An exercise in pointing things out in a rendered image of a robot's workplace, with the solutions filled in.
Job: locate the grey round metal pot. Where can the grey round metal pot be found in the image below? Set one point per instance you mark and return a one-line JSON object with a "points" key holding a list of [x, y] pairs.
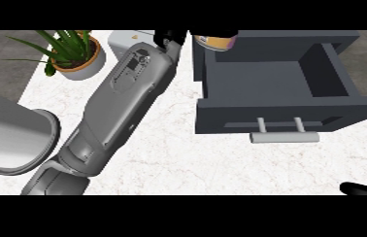
{"points": [[24, 140]]}

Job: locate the white box appliance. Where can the white box appliance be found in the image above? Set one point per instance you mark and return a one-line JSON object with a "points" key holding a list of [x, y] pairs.
{"points": [[125, 40]]}

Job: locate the green leafy plant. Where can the green leafy plant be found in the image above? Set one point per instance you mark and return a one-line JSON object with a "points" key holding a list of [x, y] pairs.
{"points": [[66, 46]]}

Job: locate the dark grey open drawer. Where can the dark grey open drawer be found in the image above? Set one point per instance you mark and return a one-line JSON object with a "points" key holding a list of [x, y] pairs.
{"points": [[258, 80]]}

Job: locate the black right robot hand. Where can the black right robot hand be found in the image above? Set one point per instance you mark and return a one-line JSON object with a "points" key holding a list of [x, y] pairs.
{"points": [[354, 189]]}

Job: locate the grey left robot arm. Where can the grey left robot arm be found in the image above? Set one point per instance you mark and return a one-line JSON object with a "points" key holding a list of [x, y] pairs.
{"points": [[119, 98]]}

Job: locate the dark grey drawer front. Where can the dark grey drawer front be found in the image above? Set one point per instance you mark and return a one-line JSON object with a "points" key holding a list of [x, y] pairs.
{"points": [[224, 113]]}

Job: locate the white pot with orange rim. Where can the white pot with orange rim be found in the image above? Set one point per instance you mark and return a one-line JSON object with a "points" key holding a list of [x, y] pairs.
{"points": [[88, 66]]}

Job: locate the orange can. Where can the orange can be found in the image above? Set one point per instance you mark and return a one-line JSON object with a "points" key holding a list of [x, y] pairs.
{"points": [[215, 43]]}

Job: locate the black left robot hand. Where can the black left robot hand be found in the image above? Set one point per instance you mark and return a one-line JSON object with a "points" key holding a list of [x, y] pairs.
{"points": [[169, 37]]}

